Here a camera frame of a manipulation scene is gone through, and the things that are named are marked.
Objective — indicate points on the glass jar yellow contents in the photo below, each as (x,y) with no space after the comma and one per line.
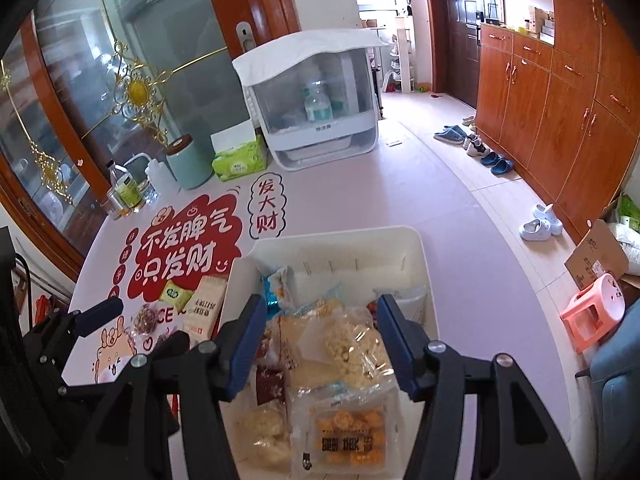
(112,207)

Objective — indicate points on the green package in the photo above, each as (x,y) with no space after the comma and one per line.
(628,210)

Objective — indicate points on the clear puffed rice packet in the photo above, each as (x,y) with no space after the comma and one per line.
(345,347)

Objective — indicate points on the black white sneaker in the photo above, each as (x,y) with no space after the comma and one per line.
(474,142)
(481,149)

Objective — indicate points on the white plastic bag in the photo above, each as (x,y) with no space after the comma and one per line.
(627,246)

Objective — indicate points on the teal canister brown lid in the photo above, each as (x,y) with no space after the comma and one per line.
(190,165)

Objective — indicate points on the clear pale bread packet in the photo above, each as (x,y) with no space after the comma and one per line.
(265,430)

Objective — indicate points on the plastic bottle green label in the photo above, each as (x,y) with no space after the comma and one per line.
(127,192)

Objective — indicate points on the white shoe rack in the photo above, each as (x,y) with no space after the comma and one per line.
(400,60)

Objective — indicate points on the beige snack packet red square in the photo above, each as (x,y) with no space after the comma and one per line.
(202,310)

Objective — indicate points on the white plastic tray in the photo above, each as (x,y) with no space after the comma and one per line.
(350,245)

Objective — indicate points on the cardboard box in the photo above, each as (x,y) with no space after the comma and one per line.
(595,255)

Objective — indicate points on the dark brown snack packet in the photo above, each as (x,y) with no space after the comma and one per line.
(270,385)

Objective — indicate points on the pink plastic stool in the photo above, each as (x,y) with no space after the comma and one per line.
(592,310)

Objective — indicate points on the red bag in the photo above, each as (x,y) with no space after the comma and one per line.
(42,307)

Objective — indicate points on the small glass jar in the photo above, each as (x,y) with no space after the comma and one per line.
(147,193)

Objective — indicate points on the stack of small boxes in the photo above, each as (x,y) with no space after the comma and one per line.
(541,24)

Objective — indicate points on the blue upholstered chair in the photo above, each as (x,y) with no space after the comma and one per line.
(617,385)

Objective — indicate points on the white cover cloth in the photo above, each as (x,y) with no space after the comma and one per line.
(300,47)

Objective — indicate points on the grey blue slipper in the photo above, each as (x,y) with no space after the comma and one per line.
(447,137)
(456,130)

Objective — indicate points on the clear nut snack packet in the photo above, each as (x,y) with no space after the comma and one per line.
(145,319)

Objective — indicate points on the orange wooden cabinet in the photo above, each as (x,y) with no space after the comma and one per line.
(550,110)

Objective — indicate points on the blue white snack packet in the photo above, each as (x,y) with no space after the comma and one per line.
(277,290)

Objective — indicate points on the clear bottle teal label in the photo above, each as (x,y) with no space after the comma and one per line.
(318,107)

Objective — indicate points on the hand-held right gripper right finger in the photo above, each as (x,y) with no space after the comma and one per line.
(397,347)

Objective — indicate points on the white child clog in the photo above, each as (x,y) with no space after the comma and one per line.
(547,217)
(534,231)

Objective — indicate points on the small green snack packet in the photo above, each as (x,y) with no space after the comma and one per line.
(176,294)

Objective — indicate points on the dark entry door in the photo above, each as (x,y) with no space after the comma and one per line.
(462,35)

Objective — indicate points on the wood framed glass door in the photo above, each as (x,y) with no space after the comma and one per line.
(165,10)
(30,160)

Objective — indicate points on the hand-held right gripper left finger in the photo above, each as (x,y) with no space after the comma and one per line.
(245,345)

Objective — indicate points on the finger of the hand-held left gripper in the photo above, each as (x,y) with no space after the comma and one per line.
(172,345)
(100,316)

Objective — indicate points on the orange cookie clear packet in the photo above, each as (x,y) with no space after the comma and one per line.
(350,430)

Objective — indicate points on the green tissue box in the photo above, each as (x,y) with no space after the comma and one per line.
(240,162)

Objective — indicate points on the white squeeze bottle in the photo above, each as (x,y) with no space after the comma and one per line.
(162,182)

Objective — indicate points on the white bottle storage cabinet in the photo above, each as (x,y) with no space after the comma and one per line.
(320,152)

